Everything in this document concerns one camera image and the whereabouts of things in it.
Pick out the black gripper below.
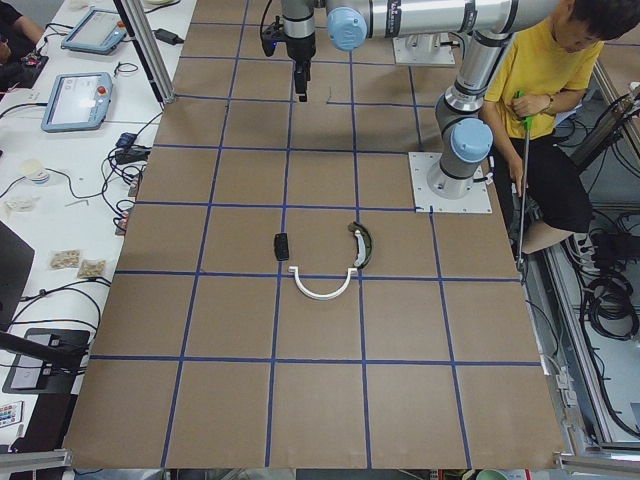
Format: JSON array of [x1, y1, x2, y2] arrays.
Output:
[[285, 35, 315, 102]]

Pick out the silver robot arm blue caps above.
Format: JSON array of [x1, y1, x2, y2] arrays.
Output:
[[260, 1, 556, 199]]

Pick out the black power adapter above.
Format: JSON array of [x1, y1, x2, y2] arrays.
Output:
[[153, 28, 184, 45]]

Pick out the small black plastic part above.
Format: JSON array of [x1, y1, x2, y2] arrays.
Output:
[[274, 232, 290, 261]]

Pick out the olive curved brake shoe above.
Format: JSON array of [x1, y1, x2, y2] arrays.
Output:
[[348, 221, 374, 270]]

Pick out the far blue teach pendant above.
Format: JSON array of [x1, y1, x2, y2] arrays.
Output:
[[61, 7, 127, 55]]

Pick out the blue teach pendant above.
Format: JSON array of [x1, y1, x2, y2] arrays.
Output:
[[61, 7, 127, 55], [41, 72, 113, 133]]

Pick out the near blue teach pendant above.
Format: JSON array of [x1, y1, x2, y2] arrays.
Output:
[[41, 72, 113, 133]]

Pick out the person in yellow shirt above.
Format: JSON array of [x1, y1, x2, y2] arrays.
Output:
[[479, 0, 639, 255]]

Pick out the bag of small parts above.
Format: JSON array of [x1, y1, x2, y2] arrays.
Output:
[[77, 259, 107, 279], [48, 249, 82, 270]]

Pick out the black monitor stand base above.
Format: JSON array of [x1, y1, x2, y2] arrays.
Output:
[[1, 328, 90, 395]]

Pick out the coloured remote control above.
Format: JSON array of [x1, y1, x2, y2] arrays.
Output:
[[0, 400, 24, 428]]

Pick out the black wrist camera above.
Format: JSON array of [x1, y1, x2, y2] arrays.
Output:
[[260, 16, 284, 57]]

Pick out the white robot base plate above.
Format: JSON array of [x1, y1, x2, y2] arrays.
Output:
[[408, 152, 492, 215]]

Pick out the aluminium frame post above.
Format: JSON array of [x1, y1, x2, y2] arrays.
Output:
[[114, 0, 175, 105]]

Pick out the white curved half ring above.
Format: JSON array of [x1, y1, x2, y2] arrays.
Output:
[[288, 266, 361, 302]]

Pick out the green handled reach tool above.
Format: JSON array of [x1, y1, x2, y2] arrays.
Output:
[[516, 116, 533, 281]]

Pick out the black cable bundle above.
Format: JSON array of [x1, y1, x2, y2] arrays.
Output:
[[579, 272, 640, 344]]

